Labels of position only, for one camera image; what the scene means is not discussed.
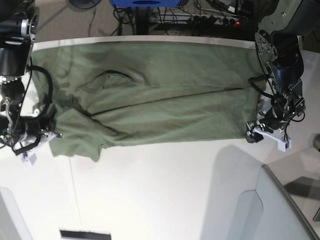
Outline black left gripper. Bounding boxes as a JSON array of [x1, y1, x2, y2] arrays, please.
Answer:
[[245, 107, 290, 143]]

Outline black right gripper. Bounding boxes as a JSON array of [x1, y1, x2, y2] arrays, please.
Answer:
[[19, 117, 53, 140]]

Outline green t-shirt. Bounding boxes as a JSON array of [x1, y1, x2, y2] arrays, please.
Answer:
[[32, 41, 262, 162]]

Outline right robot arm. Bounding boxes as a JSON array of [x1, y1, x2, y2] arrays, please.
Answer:
[[0, 0, 53, 156]]

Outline black power strip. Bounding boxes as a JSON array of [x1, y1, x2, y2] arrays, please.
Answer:
[[188, 15, 241, 27]]

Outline blue box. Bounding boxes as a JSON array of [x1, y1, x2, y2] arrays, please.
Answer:
[[111, 0, 180, 8]]

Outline black table leg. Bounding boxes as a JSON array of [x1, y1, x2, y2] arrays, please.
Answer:
[[134, 7, 152, 36]]

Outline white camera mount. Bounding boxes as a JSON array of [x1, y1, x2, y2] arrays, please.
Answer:
[[19, 129, 63, 166], [246, 121, 292, 152]]

